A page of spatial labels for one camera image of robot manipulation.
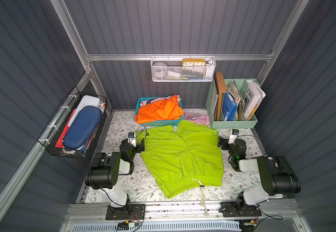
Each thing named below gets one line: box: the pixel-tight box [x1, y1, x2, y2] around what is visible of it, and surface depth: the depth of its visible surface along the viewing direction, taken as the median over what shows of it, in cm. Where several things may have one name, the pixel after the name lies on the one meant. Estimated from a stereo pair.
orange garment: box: [135, 94, 184, 125], surface depth 104 cm
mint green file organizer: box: [205, 78, 262, 129], surface depth 104 cm
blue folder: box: [222, 91, 238, 121], surface depth 101 cm
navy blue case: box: [62, 105, 103, 150], surface depth 69 cm
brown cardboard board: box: [215, 71, 227, 122], surface depth 93 cm
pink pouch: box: [183, 112, 210, 126], surface depth 117 cm
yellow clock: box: [182, 58, 207, 67], surface depth 90 cm
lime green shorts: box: [136, 119, 224, 199], surface depth 93 cm
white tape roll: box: [152, 61, 169, 79], surface depth 89 cm
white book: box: [244, 80, 266, 121], surface depth 100 cm
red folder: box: [55, 108, 77, 148], surface depth 69 cm
